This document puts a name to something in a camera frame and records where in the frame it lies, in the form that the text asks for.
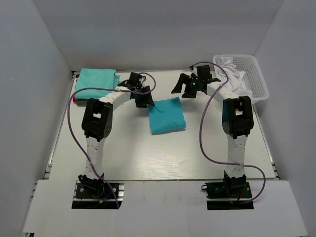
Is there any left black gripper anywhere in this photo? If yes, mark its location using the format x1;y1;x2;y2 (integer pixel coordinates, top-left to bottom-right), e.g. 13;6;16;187
133;85;155;108

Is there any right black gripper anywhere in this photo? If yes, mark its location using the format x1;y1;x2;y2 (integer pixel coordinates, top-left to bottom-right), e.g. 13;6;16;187
172;73;202;98

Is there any blue t-shirt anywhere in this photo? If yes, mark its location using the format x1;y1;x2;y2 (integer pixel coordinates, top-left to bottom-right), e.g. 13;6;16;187
148;97;186;135

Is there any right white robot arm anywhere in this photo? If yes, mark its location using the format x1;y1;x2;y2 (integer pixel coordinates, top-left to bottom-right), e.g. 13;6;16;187
172;63;254;199

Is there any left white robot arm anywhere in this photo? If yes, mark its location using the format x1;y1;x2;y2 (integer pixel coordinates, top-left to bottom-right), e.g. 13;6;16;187
79;72;155;197

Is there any crumpled white t-shirt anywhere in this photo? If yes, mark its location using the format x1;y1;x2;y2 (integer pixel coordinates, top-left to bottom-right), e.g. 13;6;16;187
216;57;252;98

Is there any folded mint green t-shirt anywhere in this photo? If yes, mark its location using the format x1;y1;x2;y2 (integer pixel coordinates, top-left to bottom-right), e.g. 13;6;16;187
75;68;120;100

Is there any white plastic laundry basket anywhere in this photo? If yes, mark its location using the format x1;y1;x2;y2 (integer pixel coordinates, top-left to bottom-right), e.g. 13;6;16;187
213;54;269;104

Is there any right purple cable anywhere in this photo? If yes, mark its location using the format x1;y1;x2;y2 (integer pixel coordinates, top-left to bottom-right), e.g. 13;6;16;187
189;61;267;203

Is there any purple cable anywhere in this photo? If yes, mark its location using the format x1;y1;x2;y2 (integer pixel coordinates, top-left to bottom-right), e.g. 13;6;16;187
189;61;267;203
68;72;157;207

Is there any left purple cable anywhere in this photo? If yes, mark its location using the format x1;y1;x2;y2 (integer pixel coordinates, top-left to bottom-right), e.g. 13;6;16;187
68;72;157;207

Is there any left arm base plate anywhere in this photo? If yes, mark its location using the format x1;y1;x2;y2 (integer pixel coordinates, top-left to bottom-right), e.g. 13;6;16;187
72;181;118;210

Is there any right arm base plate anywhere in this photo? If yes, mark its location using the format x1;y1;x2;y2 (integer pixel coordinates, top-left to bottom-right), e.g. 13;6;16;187
201;182;254;211

